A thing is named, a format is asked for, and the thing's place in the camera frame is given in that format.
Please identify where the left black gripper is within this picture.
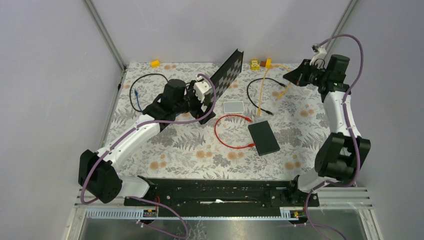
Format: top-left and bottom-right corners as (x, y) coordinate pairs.
(174, 81), (216, 124)

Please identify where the yellow toy block left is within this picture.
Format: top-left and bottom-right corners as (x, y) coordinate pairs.
(150, 60), (161, 68)

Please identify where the black teal-plug ethernet cable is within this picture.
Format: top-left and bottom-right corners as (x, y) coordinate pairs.
(129, 73), (170, 114)

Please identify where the yellow patterned toy block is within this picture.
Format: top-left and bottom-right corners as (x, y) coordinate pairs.
(250, 59), (261, 71)

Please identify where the black network switch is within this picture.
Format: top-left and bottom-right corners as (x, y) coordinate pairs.
(248, 121), (281, 156)

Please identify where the blue ethernet cable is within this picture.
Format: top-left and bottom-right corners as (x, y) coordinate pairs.
(133, 91), (144, 114)

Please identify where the yellow ethernet cable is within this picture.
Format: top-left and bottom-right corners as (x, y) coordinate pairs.
(256, 63), (292, 117)

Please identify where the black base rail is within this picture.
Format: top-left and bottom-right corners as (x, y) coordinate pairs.
(123, 176), (325, 218)

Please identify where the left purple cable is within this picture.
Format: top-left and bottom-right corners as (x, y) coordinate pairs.
(80, 73), (218, 240)

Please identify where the white network switch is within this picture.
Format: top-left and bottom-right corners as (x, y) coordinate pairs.
(222, 101), (245, 114)

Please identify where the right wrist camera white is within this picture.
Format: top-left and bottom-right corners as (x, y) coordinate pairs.
(310, 44), (327, 68)

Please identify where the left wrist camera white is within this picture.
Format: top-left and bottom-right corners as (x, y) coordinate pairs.
(193, 76), (213, 103)

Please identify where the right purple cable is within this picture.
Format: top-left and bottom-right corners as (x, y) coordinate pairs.
(304, 34), (365, 240)

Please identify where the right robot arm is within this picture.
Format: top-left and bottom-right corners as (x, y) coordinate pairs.
(283, 54), (371, 206)

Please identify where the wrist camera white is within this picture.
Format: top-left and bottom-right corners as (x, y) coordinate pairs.
(310, 44), (327, 68)
(193, 76), (213, 103)

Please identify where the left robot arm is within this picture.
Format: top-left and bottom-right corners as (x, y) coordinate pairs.
(78, 74), (219, 206)

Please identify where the black short ethernet cable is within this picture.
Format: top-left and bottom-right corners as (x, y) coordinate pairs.
(246, 77), (287, 116)

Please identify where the red ethernet cable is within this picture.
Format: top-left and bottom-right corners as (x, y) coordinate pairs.
(214, 114), (256, 150)

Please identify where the checkerboard calibration board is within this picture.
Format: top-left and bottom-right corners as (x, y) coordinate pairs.
(210, 49), (244, 100)

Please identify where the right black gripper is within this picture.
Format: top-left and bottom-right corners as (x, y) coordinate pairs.
(282, 59), (328, 88)

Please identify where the purple cable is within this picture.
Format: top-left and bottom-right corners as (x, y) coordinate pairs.
(304, 34), (365, 240)
(80, 73), (218, 240)

